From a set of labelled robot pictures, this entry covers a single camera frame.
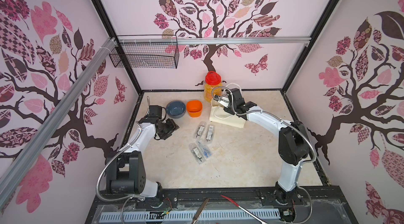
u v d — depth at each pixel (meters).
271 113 0.58
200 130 0.97
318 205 0.72
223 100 0.81
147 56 1.22
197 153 0.87
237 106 0.71
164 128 0.76
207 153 0.88
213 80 1.01
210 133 0.95
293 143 0.49
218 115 0.96
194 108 1.09
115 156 0.42
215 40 0.93
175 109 1.07
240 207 0.70
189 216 0.70
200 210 0.71
